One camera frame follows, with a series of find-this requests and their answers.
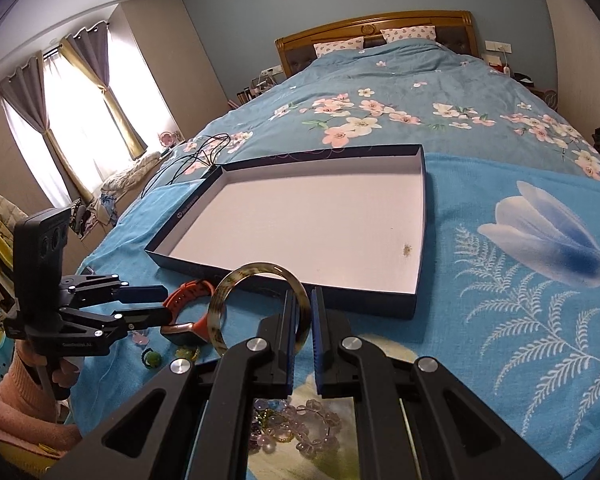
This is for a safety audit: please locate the right patterned pillow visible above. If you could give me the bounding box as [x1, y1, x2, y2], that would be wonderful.
[380, 25, 437, 44]

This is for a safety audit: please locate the tortoiseshell bangle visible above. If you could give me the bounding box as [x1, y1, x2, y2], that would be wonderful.
[207, 262, 311, 356]

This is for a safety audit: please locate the pink sleeved left forearm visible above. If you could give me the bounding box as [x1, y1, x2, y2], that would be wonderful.
[0, 340, 81, 453]

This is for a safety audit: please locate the left patterned pillow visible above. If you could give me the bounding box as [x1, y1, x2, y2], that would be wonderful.
[313, 37, 365, 58]

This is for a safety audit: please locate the pink desk fan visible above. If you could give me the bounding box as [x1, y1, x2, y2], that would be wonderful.
[159, 130, 181, 148]

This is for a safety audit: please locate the dark blue shallow box tray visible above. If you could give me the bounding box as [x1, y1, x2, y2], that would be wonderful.
[145, 144, 426, 320]

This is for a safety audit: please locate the wooden headboard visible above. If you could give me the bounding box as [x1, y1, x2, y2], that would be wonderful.
[275, 10, 480, 77]

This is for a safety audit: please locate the bright blue floral blanket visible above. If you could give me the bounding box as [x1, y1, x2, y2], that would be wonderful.
[71, 154, 600, 479]

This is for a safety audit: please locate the black cable on bed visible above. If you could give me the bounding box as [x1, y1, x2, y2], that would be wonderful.
[140, 132, 233, 198]

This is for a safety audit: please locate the blue floral duvet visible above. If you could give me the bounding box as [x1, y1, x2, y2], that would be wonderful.
[146, 39, 600, 191]

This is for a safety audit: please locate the right window curtain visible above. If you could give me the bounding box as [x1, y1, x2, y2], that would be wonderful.
[59, 21, 147, 159]

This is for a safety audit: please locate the patterned pillow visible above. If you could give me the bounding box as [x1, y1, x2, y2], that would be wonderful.
[380, 25, 437, 44]
[313, 37, 365, 58]

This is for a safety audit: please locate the clothes pile on windowsill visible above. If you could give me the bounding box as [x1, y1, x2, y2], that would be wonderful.
[70, 152, 161, 240]

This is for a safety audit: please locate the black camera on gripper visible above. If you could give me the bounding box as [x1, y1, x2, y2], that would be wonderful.
[12, 207, 71, 328]

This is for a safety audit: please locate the clear crystal bead bracelet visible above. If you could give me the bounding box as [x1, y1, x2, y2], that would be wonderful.
[247, 398, 344, 458]

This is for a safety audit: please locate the wall power outlet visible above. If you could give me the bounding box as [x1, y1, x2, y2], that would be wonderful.
[484, 40, 513, 54]

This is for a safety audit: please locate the orange smart watch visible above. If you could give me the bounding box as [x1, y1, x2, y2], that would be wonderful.
[160, 280, 215, 348]

